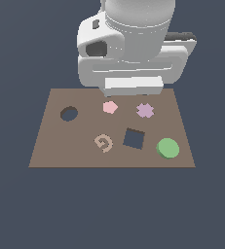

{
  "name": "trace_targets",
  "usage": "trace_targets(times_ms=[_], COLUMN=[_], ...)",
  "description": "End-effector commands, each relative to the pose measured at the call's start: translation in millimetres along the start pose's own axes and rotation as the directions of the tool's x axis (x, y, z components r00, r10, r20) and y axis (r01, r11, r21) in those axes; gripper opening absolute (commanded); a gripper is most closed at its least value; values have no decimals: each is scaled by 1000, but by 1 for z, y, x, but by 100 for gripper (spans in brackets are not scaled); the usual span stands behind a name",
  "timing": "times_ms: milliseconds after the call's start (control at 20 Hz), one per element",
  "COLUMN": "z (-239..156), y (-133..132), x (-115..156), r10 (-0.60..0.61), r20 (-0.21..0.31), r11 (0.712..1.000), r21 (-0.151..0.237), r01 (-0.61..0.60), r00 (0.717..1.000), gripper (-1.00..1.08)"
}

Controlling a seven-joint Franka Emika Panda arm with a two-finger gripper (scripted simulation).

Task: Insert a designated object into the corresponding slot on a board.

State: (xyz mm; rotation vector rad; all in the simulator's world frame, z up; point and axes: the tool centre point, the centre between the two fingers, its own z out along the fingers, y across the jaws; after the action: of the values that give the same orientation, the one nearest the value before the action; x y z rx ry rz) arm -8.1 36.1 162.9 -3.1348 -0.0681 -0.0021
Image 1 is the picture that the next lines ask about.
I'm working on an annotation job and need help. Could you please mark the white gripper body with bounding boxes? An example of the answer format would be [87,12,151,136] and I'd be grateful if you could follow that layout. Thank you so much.
[77,45,190,97]

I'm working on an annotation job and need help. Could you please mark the brown slotted board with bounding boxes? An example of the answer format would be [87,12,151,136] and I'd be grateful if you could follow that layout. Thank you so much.
[28,88,197,169]

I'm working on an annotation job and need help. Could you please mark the pink pentagon block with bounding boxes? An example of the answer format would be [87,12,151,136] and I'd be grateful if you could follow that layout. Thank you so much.
[102,100,119,115]

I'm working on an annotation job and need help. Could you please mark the purple cross block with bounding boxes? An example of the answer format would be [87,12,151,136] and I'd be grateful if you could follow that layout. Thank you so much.
[135,103,155,119]

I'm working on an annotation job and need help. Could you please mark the tan spiral block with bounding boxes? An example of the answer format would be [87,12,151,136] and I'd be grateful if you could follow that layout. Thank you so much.
[94,133,114,154]

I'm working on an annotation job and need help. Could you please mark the green round disc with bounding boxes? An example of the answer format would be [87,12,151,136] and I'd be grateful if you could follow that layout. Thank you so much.
[156,137,180,160]

